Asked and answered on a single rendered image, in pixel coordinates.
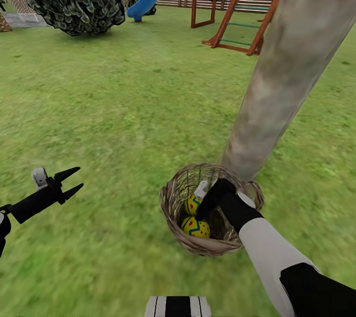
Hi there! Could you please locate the robot trunk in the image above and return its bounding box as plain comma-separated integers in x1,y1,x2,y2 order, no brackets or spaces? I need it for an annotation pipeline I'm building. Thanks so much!
144,296,212,317

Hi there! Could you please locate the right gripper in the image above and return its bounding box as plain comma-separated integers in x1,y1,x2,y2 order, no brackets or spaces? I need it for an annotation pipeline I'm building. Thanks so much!
195,192,218,221

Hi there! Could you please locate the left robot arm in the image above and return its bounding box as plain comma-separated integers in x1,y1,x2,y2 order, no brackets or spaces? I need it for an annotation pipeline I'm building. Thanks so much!
0,166,83,258

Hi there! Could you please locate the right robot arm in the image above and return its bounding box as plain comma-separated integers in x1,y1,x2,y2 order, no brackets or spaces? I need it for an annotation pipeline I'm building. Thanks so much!
193,178,356,317

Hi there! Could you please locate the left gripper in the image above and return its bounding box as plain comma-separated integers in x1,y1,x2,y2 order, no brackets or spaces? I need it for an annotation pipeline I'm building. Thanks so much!
25,166,83,214

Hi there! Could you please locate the wicker basket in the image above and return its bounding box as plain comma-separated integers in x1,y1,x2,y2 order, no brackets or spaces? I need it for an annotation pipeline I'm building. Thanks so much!
159,163,264,257

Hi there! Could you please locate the easter egg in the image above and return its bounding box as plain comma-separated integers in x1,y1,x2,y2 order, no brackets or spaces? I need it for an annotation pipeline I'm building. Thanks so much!
184,194,201,217
181,215,210,238

